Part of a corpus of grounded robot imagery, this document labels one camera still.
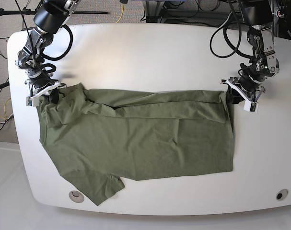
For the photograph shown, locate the yellow floor cable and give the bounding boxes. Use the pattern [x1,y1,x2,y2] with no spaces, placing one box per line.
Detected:
[0,97,13,123]

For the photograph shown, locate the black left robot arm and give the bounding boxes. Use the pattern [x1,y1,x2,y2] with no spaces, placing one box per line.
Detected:
[213,0,279,106]

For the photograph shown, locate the olive green T-shirt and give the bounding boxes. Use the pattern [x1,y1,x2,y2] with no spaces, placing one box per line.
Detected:
[37,84,234,205]

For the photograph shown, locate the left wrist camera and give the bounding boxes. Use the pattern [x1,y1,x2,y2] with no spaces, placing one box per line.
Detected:
[244,101,258,113]

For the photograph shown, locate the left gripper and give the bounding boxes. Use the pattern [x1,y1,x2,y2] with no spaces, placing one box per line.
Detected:
[221,75,266,104]

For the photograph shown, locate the black tripod stand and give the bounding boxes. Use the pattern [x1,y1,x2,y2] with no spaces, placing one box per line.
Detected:
[0,0,109,32]

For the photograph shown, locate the left table cable grommet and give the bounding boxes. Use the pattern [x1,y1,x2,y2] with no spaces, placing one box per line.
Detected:
[69,191,84,203]

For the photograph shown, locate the right table cable grommet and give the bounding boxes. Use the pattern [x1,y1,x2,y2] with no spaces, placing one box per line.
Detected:
[276,189,289,201]

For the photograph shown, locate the yellow hanging cable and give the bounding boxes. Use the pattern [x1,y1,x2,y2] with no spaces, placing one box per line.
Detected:
[116,4,125,24]

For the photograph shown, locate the table cable grommet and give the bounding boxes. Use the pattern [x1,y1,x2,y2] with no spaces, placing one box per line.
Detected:
[69,191,84,203]
[276,189,289,201]

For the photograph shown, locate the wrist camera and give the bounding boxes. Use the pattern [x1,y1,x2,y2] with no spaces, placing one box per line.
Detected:
[244,101,258,113]
[26,96,39,107]

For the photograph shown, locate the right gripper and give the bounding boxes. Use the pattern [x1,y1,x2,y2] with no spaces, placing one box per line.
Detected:
[25,77,67,104]

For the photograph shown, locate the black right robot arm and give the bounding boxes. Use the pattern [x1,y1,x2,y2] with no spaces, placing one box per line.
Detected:
[15,0,80,107]

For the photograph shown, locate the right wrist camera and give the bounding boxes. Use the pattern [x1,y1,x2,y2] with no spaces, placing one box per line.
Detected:
[26,96,39,107]

